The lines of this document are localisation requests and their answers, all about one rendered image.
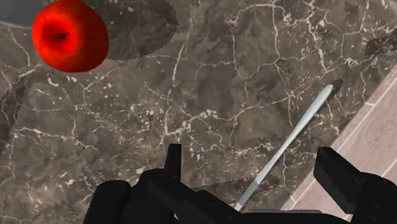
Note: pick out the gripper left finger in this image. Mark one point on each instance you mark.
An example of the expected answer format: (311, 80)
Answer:
(161, 192)

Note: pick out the silver cutlery piece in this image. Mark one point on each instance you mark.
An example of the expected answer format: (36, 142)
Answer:
(295, 133)

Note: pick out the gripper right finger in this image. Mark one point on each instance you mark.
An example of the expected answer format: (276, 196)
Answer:
(350, 183)

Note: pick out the red apple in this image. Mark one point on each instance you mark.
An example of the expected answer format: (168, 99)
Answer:
(70, 35)

